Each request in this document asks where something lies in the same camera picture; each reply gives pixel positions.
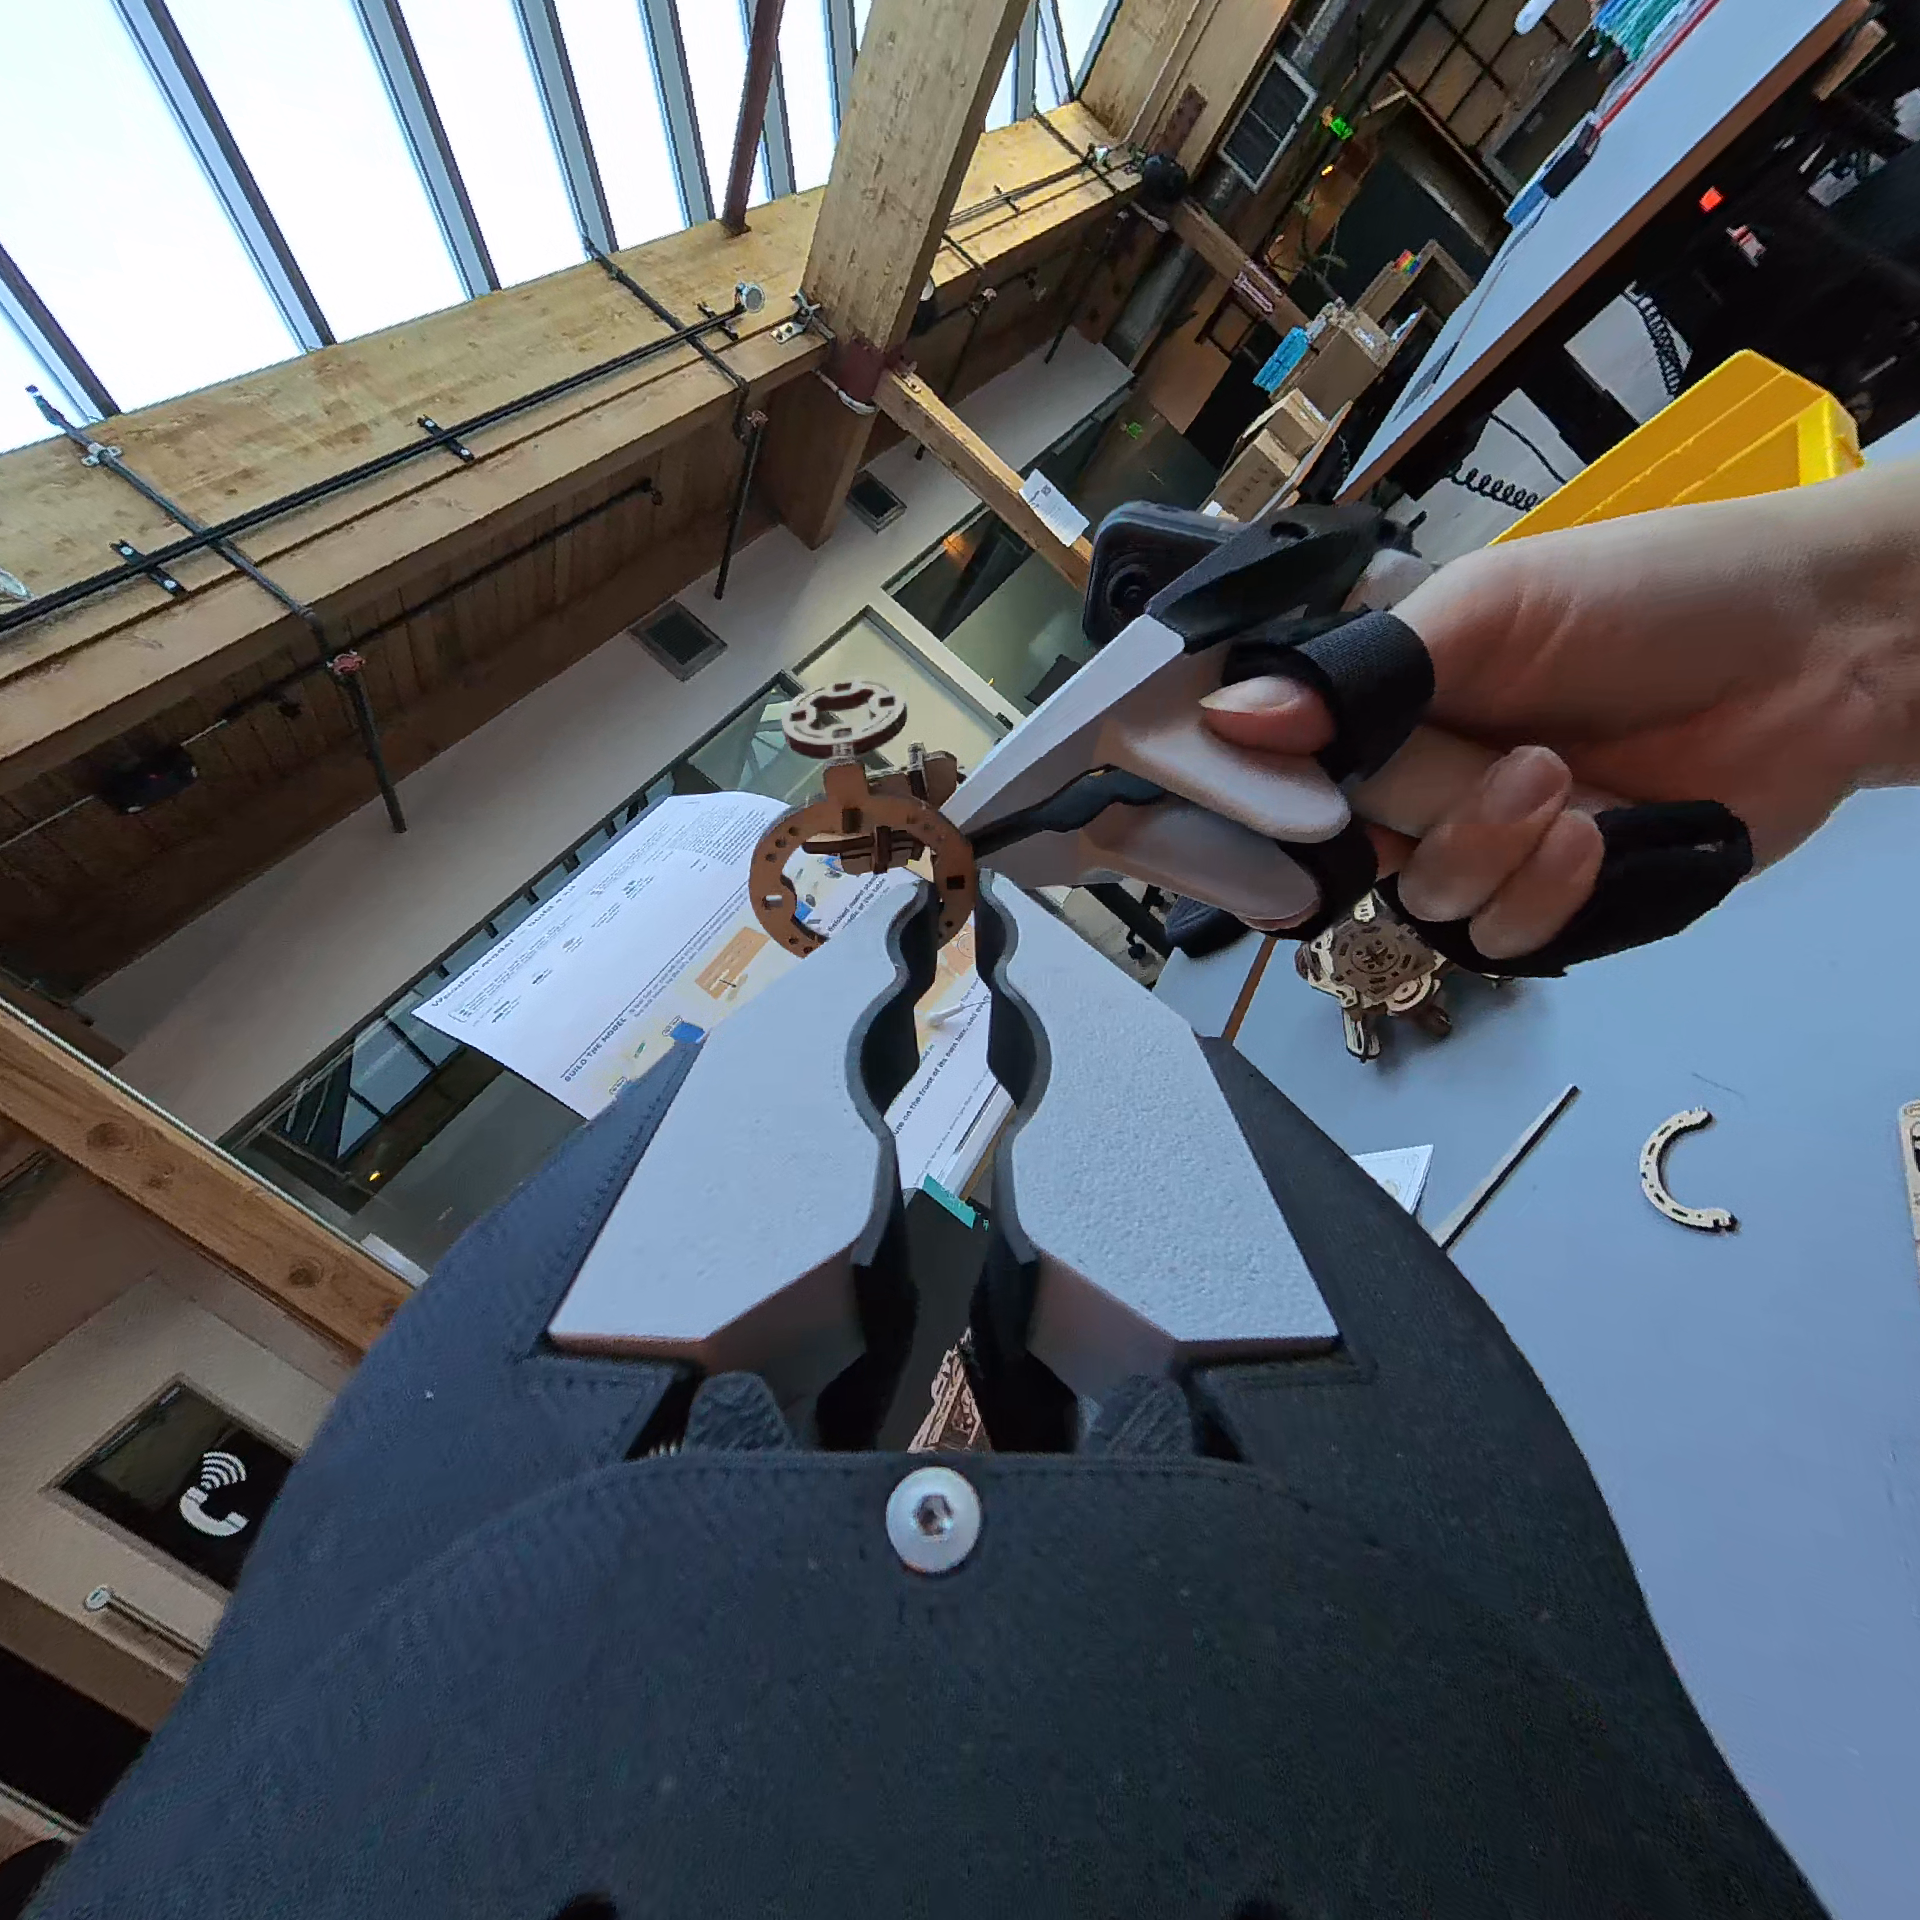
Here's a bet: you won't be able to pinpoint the black teal model kit box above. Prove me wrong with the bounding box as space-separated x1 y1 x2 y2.
879 1177 999 1450

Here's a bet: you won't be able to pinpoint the curved wooden model part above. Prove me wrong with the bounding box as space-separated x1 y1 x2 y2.
1640 1107 1740 1235

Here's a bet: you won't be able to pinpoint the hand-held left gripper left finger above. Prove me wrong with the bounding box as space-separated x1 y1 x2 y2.
547 879 928 1427

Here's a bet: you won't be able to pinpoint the slanted black conduit pipe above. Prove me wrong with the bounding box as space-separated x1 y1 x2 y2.
28 385 410 834

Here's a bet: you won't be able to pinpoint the white printed instruction sheet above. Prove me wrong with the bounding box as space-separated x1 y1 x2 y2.
411 791 1024 1191

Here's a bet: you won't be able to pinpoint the long black conduit pipe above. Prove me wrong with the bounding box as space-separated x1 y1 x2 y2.
0 298 748 635

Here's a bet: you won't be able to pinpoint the person's right hand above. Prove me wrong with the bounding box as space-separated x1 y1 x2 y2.
1200 458 1920 963

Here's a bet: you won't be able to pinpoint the cardboard box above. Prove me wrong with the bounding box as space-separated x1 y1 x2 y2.
1297 307 1416 416
1212 393 1330 522

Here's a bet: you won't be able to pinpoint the long white workbench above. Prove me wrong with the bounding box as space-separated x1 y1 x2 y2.
1336 0 1876 500

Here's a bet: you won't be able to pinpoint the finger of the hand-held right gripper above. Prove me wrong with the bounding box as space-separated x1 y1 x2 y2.
950 617 1225 845

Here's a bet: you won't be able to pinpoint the yellow plastic bin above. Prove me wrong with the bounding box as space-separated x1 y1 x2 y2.
1494 349 1866 545

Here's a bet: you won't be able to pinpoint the thin wooden strip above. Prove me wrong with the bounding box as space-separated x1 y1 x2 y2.
1432 1083 1583 1251

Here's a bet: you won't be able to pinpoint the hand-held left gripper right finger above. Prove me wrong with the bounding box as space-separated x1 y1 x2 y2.
972 879 1343 1412

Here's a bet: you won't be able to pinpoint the wooden gear ring assembly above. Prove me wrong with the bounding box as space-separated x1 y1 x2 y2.
748 674 986 963

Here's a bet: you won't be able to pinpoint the black phone icon sign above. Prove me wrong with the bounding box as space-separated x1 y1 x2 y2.
58 1377 298 1595

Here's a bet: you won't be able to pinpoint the partly built wooden model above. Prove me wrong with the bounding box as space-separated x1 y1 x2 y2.
1294 891 1502 1065

